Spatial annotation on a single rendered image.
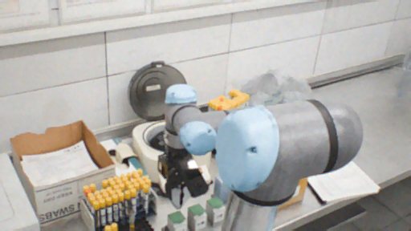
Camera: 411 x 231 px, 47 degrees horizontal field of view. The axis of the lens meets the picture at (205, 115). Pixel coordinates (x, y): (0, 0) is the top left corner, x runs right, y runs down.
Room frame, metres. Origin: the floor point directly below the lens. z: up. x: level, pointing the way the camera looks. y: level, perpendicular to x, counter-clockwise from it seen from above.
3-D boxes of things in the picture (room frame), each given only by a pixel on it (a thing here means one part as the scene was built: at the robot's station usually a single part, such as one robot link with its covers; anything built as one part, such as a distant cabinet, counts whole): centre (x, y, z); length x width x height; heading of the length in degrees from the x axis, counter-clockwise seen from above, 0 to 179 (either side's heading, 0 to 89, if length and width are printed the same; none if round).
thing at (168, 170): (1.00, 0.07, 1.14); 0.09 x 0.08 x 0.12; 33
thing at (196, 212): (1.04, 0.00, 0.91); 0.05 x 0.04 x 0.07; 35
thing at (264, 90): (1.76, -0.22, 0.97); 0.26 x 0.17 x 0.19; 139
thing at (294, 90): (1.84, -0.39, 0.94); 0.20 x 0.17 x 0.14; 99
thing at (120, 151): (1.26, 0.27, 0.92); 0.24 x 0.12 x 0.10; 35
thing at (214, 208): (1.08, -0.05, 0.91); 0.05 x 0.04 x 0.07; 35
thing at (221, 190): (1.17, -0.10, 0.92); 0.10 x 0.07 x 0.10; 120
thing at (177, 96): (0.99, 0.06, 1.30); 0.09 x 0.08 x 0.11; 22
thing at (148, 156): (1.32, 0.10, 0.94); 0.30 x 0.24 x 0.12; 26
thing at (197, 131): (0.91, 0.01, 1.30); 0.11 x 0.11 x 0.08; 22
